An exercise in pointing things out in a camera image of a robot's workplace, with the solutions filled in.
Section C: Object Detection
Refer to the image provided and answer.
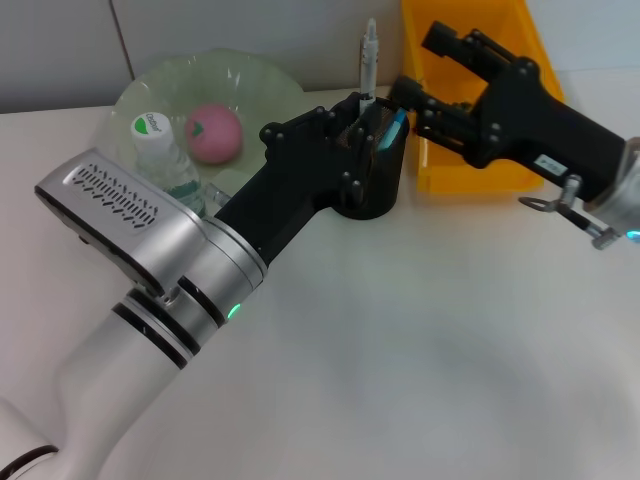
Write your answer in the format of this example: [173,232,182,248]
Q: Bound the clear green-label water bottle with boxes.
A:
[129,113,209,219]

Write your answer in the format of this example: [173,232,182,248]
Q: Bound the left gripper connector cable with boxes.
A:
[202,183,231,207]

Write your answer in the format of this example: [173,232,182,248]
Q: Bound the pink peach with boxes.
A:
[185,102,245,166]

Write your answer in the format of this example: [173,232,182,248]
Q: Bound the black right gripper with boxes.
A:
[388,20,629,205]

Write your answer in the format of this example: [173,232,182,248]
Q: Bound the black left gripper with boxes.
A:
[213,95,389,267]

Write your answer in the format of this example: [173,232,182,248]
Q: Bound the blue teal scissors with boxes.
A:
[377,108,409,152]

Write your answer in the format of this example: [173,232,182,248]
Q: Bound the pale green glass fruit plate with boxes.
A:
[110,47,309,194]

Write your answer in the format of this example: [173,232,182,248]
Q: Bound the yellow plastic bin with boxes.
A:
[399,0,566,194]

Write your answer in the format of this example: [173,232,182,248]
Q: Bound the gripper connector cable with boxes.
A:
[518,174,621,250]
[202,183,231,207]

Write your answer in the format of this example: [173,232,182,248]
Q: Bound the black mesh pen holder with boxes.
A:
[333,95,412,221]

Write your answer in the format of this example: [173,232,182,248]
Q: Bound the grey white pen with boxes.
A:
[358,18,381,115]

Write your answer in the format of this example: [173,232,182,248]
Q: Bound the right gripper connector cable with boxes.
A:
[518,174,621,250]

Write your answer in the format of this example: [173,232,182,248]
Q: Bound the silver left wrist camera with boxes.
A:
[33,148,207,297]

